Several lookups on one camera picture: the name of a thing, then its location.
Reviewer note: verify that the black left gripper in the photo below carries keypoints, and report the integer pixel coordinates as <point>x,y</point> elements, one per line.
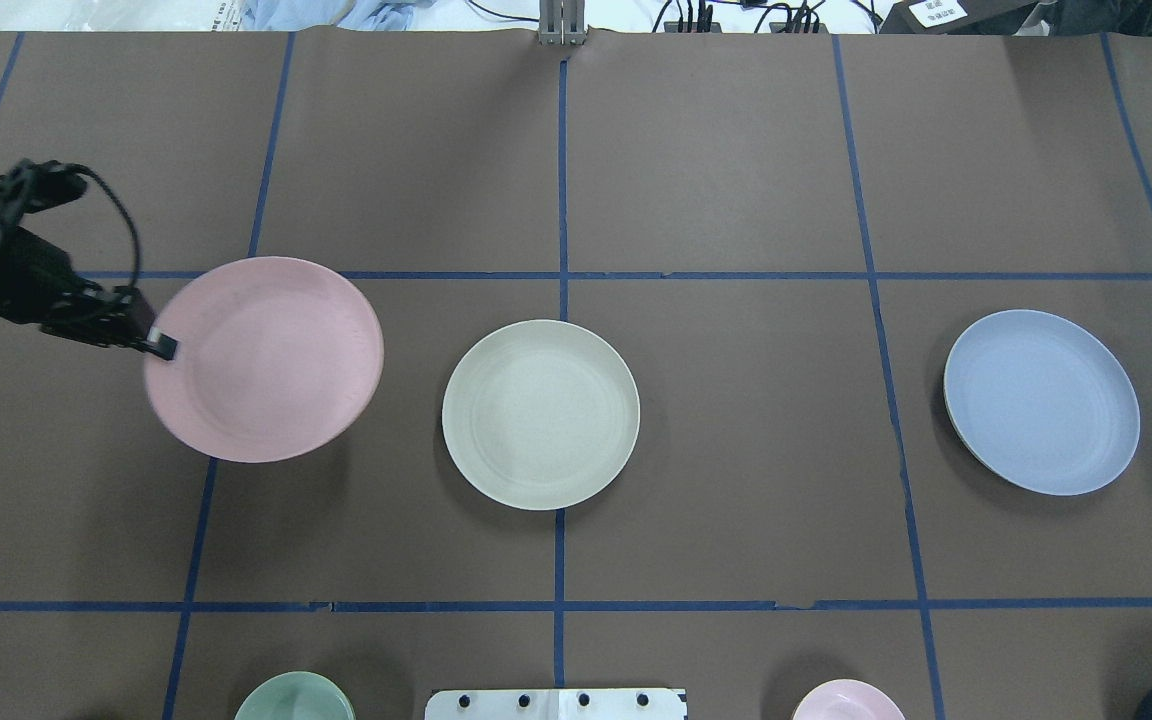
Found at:
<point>24,277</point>

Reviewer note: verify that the pink plate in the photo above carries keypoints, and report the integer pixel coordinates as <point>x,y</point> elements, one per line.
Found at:
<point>275,358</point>

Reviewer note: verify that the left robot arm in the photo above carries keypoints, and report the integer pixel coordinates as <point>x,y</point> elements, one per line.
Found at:
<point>29,188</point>

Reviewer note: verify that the green plate under blue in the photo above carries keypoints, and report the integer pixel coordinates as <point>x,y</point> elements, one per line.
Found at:
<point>968,422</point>

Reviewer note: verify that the clear plastic bag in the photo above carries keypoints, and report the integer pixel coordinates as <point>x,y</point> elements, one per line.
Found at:
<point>156,16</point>

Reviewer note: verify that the light blue cloth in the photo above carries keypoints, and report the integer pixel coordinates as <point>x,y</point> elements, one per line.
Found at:
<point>365,16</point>

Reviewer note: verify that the green bowl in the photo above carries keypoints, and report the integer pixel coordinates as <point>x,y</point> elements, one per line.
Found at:
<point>296,695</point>

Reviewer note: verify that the cream plate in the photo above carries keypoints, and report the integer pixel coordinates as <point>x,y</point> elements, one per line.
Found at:
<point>541,415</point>

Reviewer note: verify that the pink bowl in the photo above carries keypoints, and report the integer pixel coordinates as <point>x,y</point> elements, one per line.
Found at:
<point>846,699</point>

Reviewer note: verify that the black box with label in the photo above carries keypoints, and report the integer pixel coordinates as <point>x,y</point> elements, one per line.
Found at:
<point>956,17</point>

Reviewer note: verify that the aluminium frame post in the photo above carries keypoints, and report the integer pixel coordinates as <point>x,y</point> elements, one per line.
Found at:
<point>562,22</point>

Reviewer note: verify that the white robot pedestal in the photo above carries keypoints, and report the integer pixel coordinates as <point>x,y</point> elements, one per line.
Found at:
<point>559,703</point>

